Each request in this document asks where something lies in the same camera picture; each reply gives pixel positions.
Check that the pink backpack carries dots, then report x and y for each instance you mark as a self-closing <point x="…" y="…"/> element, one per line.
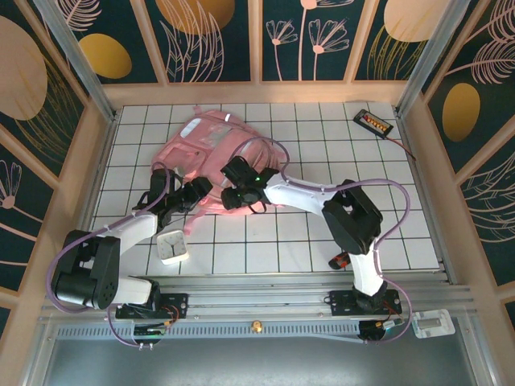
<point x="189" y="144"/>

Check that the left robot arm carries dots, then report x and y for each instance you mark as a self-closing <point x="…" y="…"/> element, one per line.
<point x="137" y="233"/>

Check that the white square alarm clock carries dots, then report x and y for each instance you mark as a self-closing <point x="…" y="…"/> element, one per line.
<point x="173" y="247"/>

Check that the red black utility knife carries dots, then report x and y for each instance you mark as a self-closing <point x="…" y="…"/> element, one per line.
<point x="339" y="262"/>

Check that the black power connector module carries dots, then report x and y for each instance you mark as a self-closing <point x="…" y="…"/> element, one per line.
<point x="378" y="331"/>
<point x="149" y="333"/>

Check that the brass knob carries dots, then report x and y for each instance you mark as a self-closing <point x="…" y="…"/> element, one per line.
<point x="256" y="326"/>

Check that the black charger board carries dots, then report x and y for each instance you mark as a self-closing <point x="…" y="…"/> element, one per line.
<point x="373" y="121"/>

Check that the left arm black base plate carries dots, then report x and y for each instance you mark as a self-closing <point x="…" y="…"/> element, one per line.
<point x="177" y="305"/>

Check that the aluminium extrusion rail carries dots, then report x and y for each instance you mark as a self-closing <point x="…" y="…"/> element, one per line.
<point x="257" y="297"/>

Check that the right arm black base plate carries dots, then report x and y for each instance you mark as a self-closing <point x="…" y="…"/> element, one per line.
<point x="342" y="301"/>

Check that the left aluminium corner post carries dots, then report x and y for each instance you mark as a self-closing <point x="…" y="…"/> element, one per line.
<point x="72" y="52"/>

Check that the aluminium corner post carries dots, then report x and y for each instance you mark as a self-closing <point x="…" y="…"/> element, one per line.
<point x="72" y="52"/>
<point x="435" y="52"/>

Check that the white plastic bracket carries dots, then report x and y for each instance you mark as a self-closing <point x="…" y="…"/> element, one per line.
<point x="432" y="323"/>

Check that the right aluminium corner post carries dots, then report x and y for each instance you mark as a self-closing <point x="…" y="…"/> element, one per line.
<point x="435" y="52"/>

